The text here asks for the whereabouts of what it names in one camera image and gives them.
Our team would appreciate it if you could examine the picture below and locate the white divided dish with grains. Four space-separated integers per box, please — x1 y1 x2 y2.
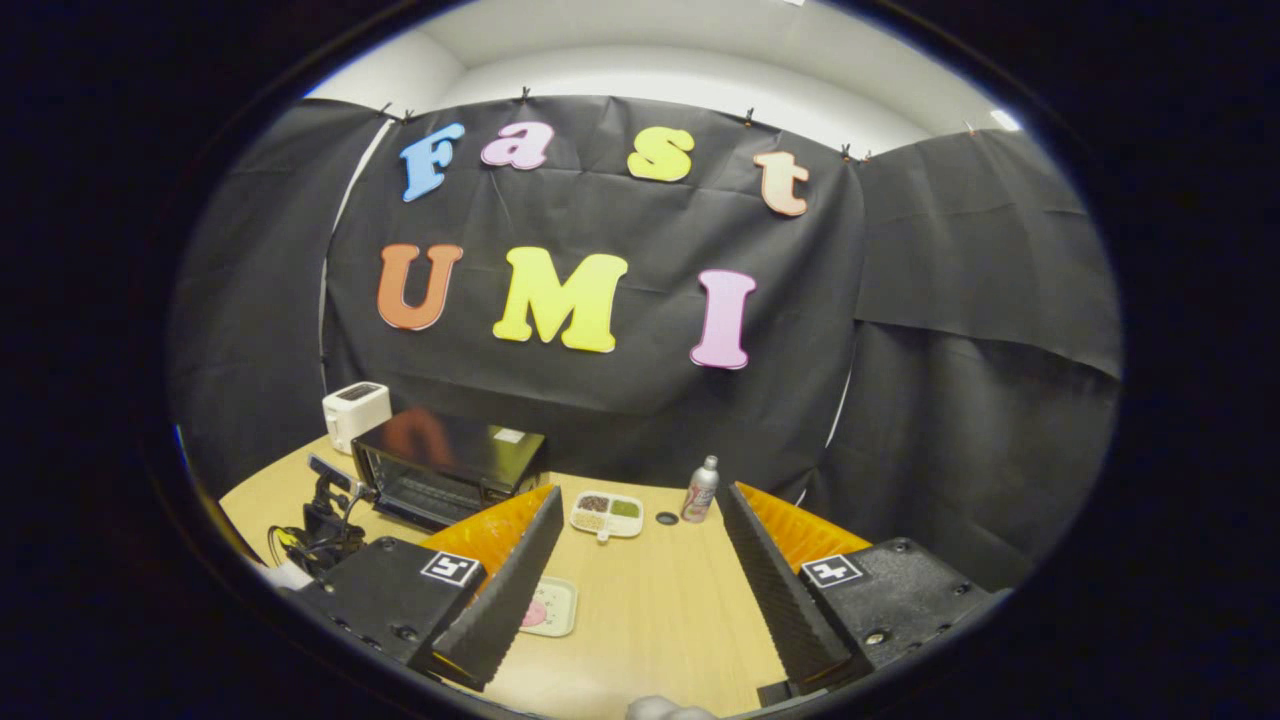
570 490 645 541

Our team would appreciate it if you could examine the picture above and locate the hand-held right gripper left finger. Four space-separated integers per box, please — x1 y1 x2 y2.
290 485 567 693

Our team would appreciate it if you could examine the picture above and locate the silver bottle with red label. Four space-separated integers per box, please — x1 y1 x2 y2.
681 455 720 524

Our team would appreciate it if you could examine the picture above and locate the white toaster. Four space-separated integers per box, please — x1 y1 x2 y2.
322 382 393 455

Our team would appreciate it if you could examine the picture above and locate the beige square plate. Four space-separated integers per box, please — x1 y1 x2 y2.
518 577 579 638

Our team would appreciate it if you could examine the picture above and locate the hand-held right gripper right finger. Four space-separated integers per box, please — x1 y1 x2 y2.
715 481 1009 693

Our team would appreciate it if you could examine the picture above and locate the black electric oven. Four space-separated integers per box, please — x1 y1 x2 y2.
350 408 549 533

